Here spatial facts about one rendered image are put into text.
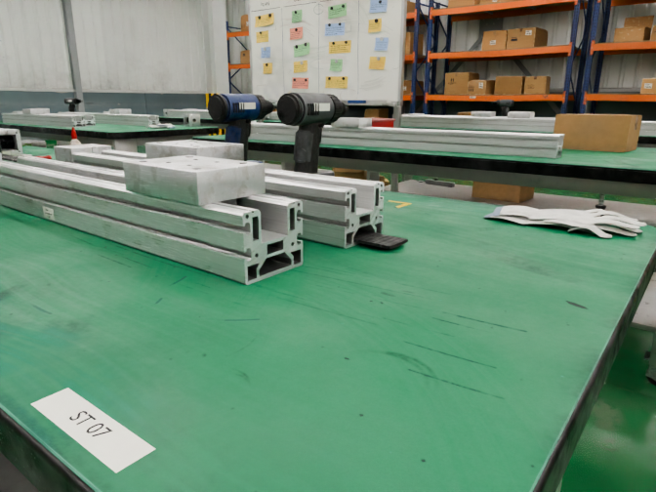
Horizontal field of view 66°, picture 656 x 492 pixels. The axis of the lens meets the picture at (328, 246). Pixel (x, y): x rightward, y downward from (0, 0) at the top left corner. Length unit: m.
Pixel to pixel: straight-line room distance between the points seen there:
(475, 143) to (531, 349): 1.73
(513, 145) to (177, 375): 1.83
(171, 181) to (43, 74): 12.71
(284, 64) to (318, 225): 3.69
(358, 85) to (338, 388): 3.60
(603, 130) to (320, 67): 2.33
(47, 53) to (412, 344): 13.08
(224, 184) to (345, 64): 3.40
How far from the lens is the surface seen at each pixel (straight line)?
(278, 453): 0.33
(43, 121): 4.82
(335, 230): 0.72
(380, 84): 3.81
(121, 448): 0.35
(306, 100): 0.95
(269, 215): 0.64
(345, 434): 0.34
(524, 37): 10.48
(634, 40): 10.11
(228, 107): 1.13
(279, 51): 4.43
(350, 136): 2.41
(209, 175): 0.62
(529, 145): 2.08
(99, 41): 13.97
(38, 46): 13.34
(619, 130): 2.46
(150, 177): 0.68
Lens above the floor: 0.98
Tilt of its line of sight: 16 degrees down
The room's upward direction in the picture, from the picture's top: straight up
